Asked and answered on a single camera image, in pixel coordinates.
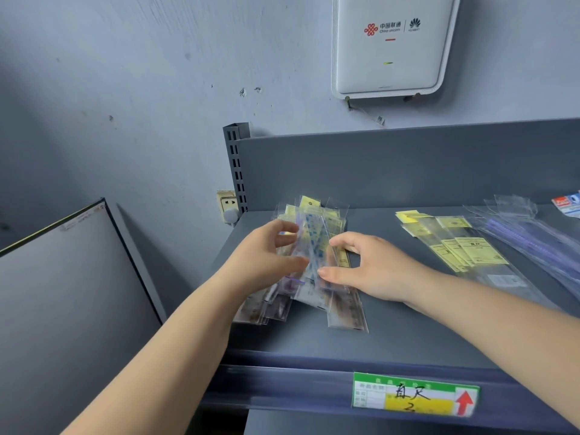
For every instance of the person's left hand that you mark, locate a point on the person's left hand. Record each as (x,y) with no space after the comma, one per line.
(258,262)

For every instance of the person's right hand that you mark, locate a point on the person's right hand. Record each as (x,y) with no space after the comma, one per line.
(385,271)

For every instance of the pile of clear rulers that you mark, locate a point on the pile of clear rulers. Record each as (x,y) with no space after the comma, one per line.
(349,312)

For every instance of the yellow-label ruler packets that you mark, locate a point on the yellow-label ruler packets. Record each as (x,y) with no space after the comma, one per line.
(476,253)

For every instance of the clear purple ruler packets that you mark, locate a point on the clear purple ruler packets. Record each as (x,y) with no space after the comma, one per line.
(534,240)

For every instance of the pile of blue set-square packets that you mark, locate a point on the pile of blue set-square packets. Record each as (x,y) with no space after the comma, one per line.
(568,206)

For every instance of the person's right forearm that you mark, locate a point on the person's right forearm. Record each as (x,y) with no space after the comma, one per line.
(507,330)

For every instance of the person's left forearm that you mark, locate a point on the person's left forearm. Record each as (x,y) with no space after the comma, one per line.
(149,366)

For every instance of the grey shelf back panel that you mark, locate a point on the grey shelf back panel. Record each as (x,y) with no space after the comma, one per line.
(408,167)

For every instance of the green yellow shelf price label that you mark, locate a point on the green yellow shelf price label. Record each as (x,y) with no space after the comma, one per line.
(408,396)

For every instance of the grey leaning board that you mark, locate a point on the grey leaning board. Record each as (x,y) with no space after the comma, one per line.
(68,321)

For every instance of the pale wall socket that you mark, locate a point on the pale wall socket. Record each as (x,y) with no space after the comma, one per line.
(227,203)

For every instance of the grey slotted shelf post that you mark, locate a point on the grey slotted shelf post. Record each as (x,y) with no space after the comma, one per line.
(235,167)

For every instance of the white wall router box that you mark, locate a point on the white wall router box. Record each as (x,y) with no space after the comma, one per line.
(389,63)

